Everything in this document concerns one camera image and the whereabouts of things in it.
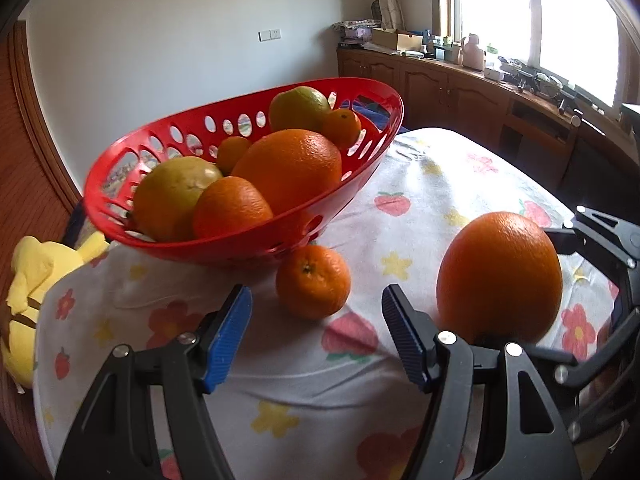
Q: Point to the window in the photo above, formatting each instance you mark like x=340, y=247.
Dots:
x=550, y=10

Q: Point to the white strawberry-print blanket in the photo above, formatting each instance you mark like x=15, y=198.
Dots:
x=425, y=200

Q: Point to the red perforated plastic basket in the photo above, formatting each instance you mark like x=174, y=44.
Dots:
x=350, y=185

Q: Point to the wooden cabinet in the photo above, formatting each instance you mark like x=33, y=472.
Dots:
x=450, y=90

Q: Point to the yellow-green citrus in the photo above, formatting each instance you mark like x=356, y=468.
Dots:
x=170, y=195

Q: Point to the folded cloth pile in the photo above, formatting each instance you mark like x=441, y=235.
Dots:
x=355, y=27

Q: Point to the yellow plush toy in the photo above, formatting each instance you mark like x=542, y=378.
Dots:
x=35, y=270

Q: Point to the white kettle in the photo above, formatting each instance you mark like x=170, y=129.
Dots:
x=472, y=52

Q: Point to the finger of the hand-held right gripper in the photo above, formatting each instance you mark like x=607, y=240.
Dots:
x=605, y=240
x=595, y=365

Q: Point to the white wall outlet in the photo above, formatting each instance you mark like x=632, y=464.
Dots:
x=270, y=35

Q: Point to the cardboard box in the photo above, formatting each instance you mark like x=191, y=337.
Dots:
x=395, y=40

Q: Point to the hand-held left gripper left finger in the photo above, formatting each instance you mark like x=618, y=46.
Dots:
x=230, y=340

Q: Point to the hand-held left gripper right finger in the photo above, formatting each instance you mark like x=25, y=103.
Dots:
x=405, y=340

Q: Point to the small orange mandarin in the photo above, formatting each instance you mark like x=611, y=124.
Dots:
x=312, y=285
x=232, y=210
x=231, y=152
x=342, y=127

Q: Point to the green citrus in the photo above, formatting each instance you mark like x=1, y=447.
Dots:
x=297, y=107

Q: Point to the large navel orange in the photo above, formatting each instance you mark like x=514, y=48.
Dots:
x=500, y=275
x=295, y=170

